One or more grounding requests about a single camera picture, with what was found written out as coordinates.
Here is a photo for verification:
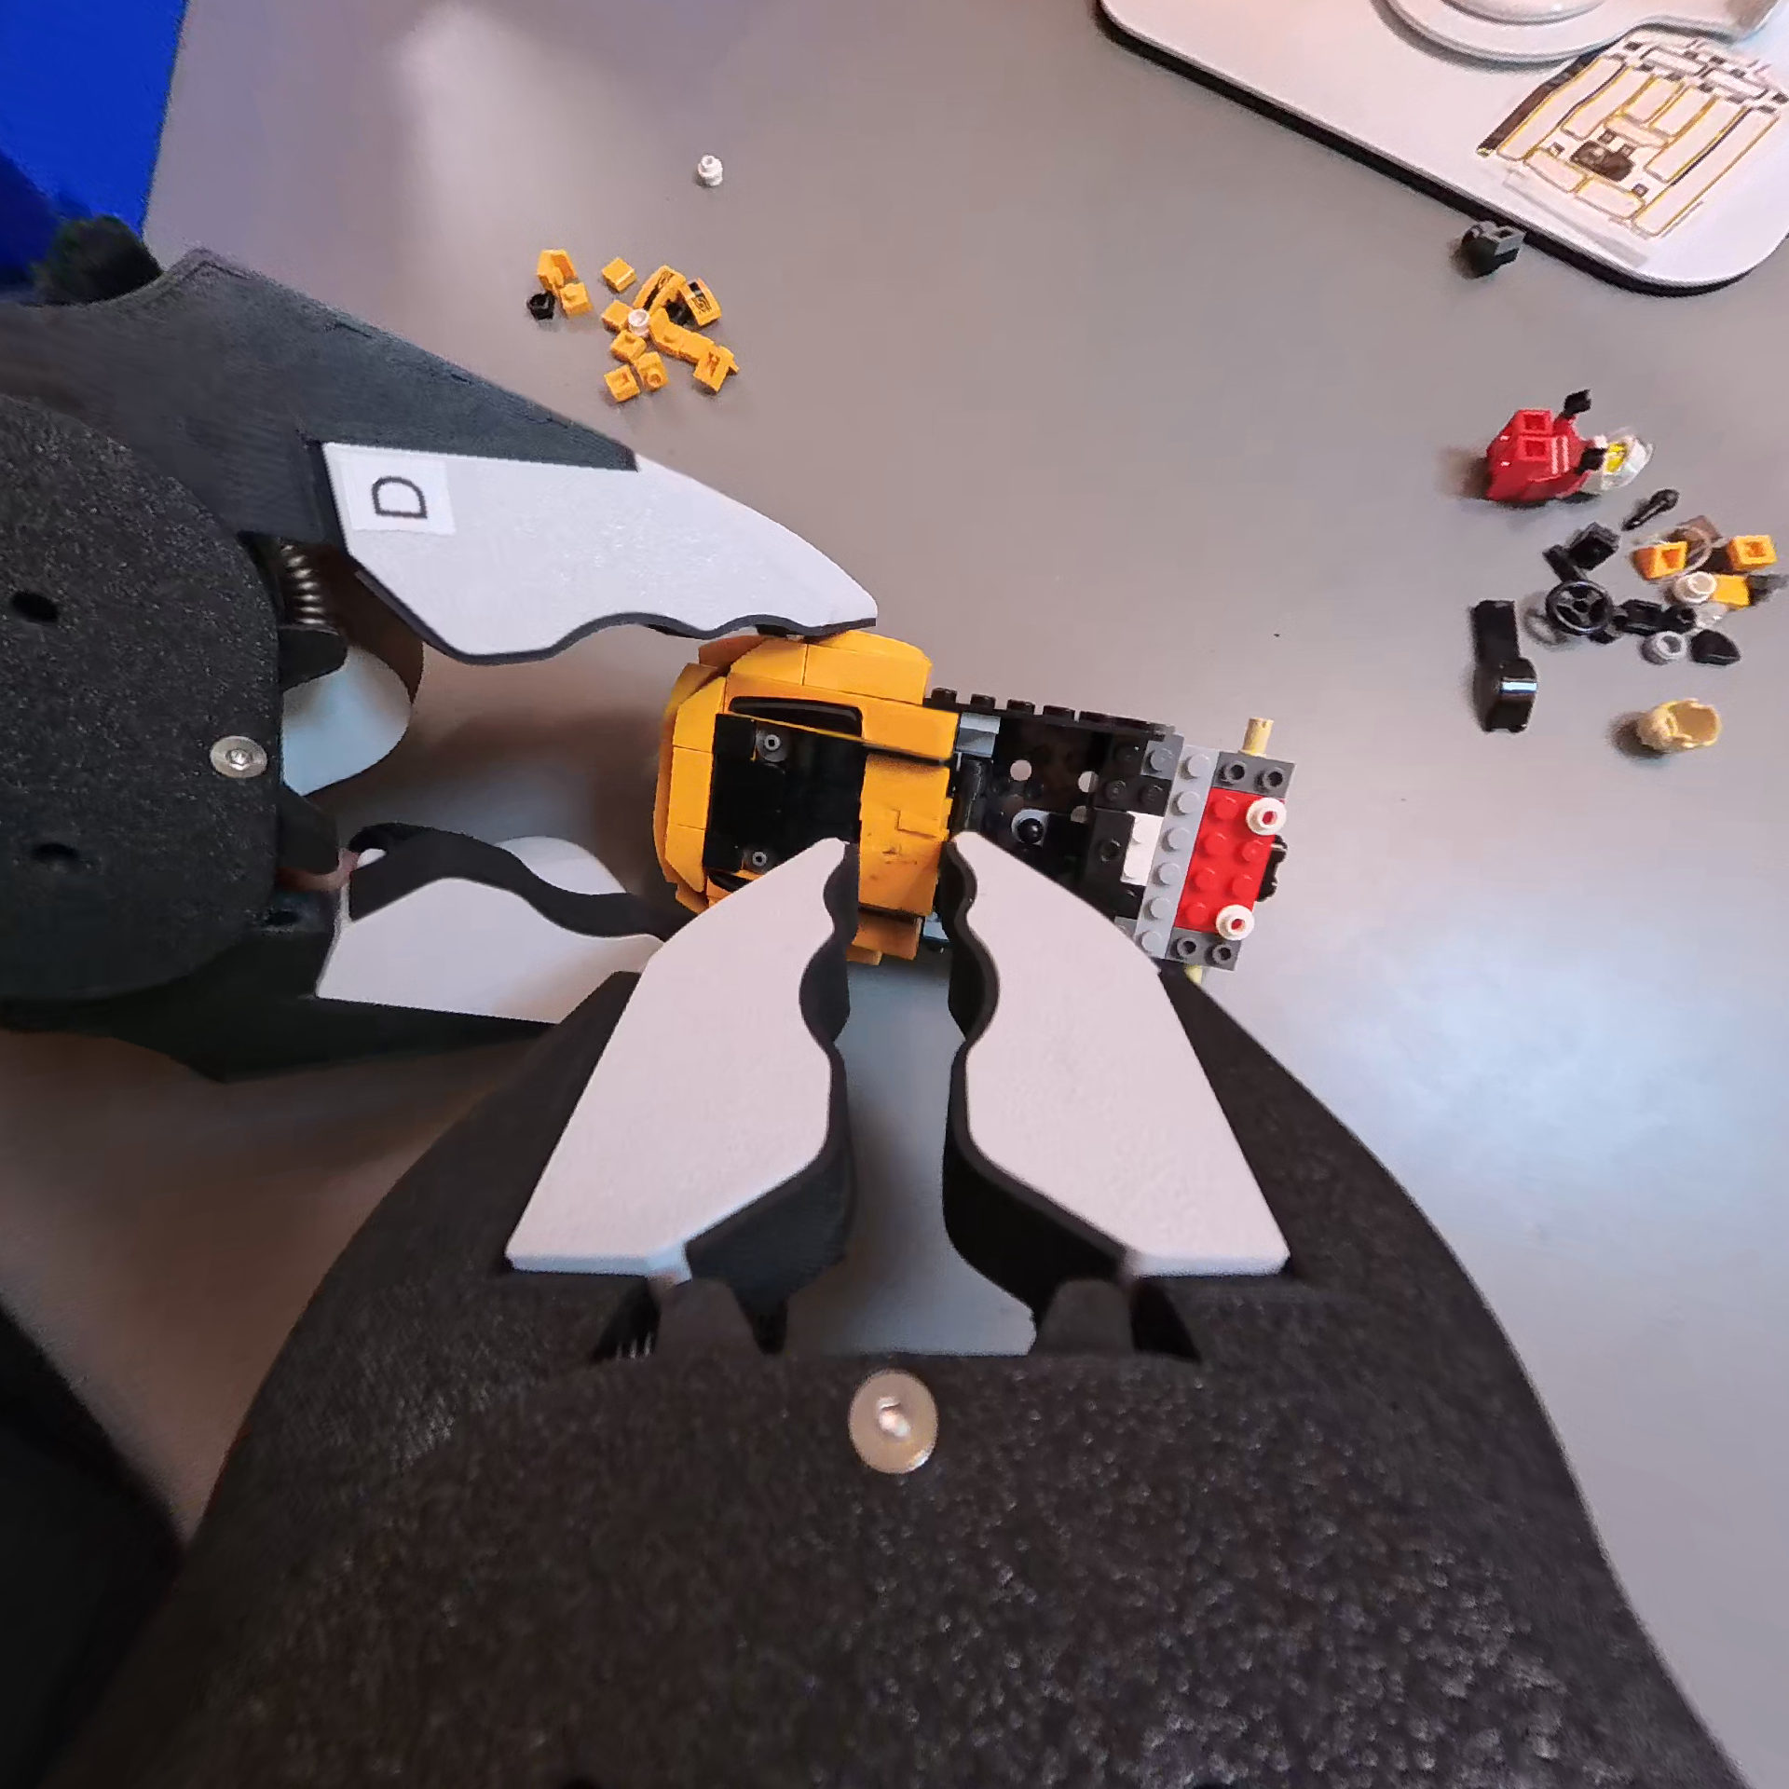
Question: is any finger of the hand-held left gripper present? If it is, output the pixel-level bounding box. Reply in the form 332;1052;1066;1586
311;823;671;1033
321;439;882;670

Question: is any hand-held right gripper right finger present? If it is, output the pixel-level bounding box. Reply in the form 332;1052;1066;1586
936;831;1292;1328

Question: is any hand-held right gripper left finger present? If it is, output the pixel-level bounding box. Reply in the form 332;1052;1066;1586
502;835;858;1308

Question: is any yellow lego car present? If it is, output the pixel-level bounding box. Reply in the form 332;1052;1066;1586
656;629;1298;986

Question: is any pile of yellow lego bricks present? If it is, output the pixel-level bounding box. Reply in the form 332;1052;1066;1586
523;249;739;407

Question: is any pile of small lego pieces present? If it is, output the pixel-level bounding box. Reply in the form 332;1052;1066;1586
1537;491;1789;664

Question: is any red lego minifigure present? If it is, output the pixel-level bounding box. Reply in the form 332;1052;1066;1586
1483;392;1654;506

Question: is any blue plastic bin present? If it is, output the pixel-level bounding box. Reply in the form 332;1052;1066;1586
0;0;190;302

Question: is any sticker sheet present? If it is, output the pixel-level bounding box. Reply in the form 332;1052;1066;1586
1478;26;1789;260

